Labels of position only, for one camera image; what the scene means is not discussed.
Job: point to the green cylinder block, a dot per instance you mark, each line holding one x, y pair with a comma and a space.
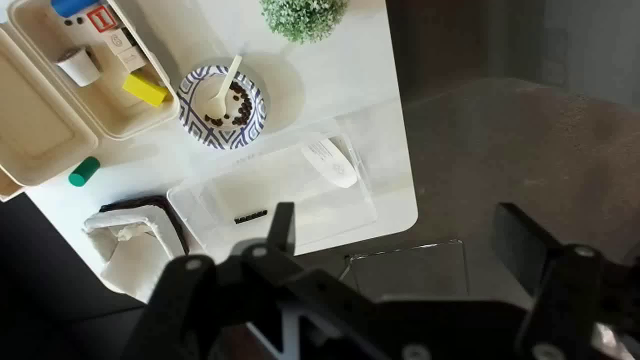
82, 172

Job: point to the yellow rectangular block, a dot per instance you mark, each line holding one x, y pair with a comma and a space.
143, 89

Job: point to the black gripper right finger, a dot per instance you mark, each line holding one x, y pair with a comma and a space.
567, 301

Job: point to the coffee bean pile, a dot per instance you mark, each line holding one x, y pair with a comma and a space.
242, 107

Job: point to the dark sofa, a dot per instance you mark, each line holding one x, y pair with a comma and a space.
40, 301

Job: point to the small green potted plant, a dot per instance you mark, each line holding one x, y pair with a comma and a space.
303, 16

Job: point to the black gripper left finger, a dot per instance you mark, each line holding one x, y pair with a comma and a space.
200, 313

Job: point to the white plastic spoon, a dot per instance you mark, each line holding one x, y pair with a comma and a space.
217, 101

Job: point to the light wooden open box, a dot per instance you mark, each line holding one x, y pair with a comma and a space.
132, 253

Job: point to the blue white patterned paper bowl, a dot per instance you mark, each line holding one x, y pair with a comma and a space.
192, 101

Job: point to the blue cylinder block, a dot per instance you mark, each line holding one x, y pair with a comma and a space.
70, 4

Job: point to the white k-cup coffee pod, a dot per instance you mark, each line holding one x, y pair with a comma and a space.
81, 66

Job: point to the beige clamshell takeout container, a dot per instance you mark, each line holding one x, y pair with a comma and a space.
40, 127

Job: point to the small black stick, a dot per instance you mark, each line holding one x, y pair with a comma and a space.
251, 217

